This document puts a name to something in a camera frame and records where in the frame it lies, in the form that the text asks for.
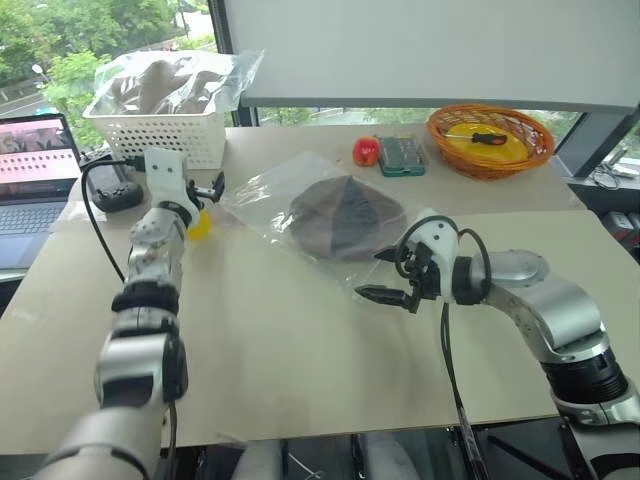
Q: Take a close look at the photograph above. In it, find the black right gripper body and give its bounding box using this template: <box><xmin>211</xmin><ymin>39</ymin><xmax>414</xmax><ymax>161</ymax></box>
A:
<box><xmin>397</xmin><ymin>242</ymin><xmax>444</xmax><ymax>315</ymax></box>

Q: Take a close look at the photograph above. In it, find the brown and grey cap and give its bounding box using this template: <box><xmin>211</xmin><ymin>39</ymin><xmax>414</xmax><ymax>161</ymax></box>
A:
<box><xmin>288</xmin><ymin>174</ymin><xmax>407</xmax><ymax>264</ymax></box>

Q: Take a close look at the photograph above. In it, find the brown cap in plastic bag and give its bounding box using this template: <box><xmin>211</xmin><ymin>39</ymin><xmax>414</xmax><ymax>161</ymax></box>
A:
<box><xmin>219</xmin><ymin>149</ymin><xmax>426</xmax><ymax>304</ymax></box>

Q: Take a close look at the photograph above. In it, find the crumpled clear plastic bag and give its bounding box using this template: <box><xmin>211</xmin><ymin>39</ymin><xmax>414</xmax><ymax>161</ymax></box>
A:
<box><xmin>93</xmin><ymin>48</ymin><xmax>265</xmax><ymax>116</ymax></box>

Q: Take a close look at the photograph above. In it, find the small yellow ball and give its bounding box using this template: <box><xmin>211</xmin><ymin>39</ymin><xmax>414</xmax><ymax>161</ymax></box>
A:
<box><xmin>185</xmin><ymin>209</ymin><xmax>215</xmax><ymax>242</ymax></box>

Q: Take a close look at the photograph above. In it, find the white perforated plastic basket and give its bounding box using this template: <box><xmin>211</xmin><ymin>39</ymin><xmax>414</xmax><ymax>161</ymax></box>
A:
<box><xmin>82</xmin><ymin>49</ymin><xmax>231</xmax><ymax>171</ymax></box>

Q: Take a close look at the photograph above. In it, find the black handheld controller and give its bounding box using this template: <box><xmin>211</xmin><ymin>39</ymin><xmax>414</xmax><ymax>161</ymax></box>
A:
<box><xmin>79</xmin><ymin>158</ymin><xmax>146</xmax><ymax>214</ymax></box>

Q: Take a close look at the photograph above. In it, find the green screwdriver bit case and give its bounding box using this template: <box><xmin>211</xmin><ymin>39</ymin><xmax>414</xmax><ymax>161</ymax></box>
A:
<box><xmin>375</xmin><ymin>133</ymin><xmax>427</xmax><ymax>178</ymax></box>

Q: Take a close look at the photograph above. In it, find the red bell pepper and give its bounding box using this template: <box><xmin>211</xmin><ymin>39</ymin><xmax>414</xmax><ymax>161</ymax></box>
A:
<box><xmin>352</xmin><ymin>135</ymin><xmax>381</xmax><ymax>167</ymax></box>

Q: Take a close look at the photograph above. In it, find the yellow plate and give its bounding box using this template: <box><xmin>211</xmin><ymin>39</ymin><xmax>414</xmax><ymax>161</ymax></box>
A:
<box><xmin>442</xmin><ymin>122</ymin><xmax>530</xmax><ymax>164</ymax></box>

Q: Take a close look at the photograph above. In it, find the black and red screwdriver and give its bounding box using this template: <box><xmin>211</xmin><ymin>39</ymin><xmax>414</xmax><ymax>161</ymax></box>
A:
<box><xmin>447</xmin><ymin>130</ymin><xmax>509</xmax><ymax>147</ymax></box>

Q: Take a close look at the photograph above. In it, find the grey rounded shape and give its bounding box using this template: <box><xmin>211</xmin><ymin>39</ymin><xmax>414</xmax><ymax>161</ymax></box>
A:
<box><xmin>232</xmin><ymin>439</ymin><xmax>284</xmax><ymax>480</ymax></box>
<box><xmin>358</xmin><ymin>430</ymin><xmax>419</xmax><ymax>480</ymax></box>

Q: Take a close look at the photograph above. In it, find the grey laptop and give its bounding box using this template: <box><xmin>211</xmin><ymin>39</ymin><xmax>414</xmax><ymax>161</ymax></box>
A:
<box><xmin>0</xmin><ymin>113</ymin><xmax>84</xmax><ymax>275</ymax></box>

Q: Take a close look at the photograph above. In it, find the orange wicker basket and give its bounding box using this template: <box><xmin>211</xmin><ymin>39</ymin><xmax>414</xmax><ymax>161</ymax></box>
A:
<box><xmin>427</xmin><ymin>103</ymin><xmax>556</xmax><ymax>181</ymax></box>

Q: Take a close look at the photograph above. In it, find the black shelf unit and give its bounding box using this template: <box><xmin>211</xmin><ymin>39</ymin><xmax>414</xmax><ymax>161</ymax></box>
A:
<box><xmin>567</xmin><ymin>177</ymin><xmax>640</xmax><ymax>256</ymax></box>

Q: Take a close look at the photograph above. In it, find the white roller blind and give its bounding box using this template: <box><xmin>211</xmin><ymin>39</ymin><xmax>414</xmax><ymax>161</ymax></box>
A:
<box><xmin>222</xmin><ymin>0</ymin><xmax>640</xmax><ymax>114</ymax></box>

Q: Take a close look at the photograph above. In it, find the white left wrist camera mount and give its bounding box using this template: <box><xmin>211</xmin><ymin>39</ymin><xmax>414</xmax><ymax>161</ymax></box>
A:
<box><xmin>143</xmin><ymin>147</ymin><xmax>202</xmax><ymax>227</ymax></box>

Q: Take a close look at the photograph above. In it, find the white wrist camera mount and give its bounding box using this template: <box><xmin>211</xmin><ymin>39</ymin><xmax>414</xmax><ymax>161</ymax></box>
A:
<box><xmin>143</xmin><ymin>147</ymin><xmax>202</xmax><ymax>227</ymax></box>
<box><xmin>399</xmin><ymin>214</ymin><xmax>460</xmax><ymax>304</ymax></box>

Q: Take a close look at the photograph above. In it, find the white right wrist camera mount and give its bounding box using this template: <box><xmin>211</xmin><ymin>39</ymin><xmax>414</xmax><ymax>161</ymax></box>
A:
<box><xmin>399</xmin><ymin>214</ymin><xmax>460</xmax><ymax>304</ymax></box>

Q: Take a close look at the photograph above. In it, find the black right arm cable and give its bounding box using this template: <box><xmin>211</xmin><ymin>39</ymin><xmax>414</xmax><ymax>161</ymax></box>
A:
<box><xmin>439</xmin><ymin>227</ymin><xmax>494</xmax><ymax>480</ymax></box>

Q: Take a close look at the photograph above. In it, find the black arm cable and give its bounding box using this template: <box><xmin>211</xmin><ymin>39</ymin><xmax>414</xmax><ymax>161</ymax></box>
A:
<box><xmin>80</xmin><ymin>158</ymin><xmax>147</xmax><ymax>284</ymax></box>
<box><xmin>439</xmin><ymin>227</ymin><xmax>494</xmax><ymax>480</ymax></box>

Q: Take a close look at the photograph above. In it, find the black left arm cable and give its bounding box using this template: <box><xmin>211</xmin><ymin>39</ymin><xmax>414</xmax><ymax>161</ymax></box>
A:
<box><xmin>80</xmin><ymin>158</ymin><xmax>147</xmax><ymax>284</ymax></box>

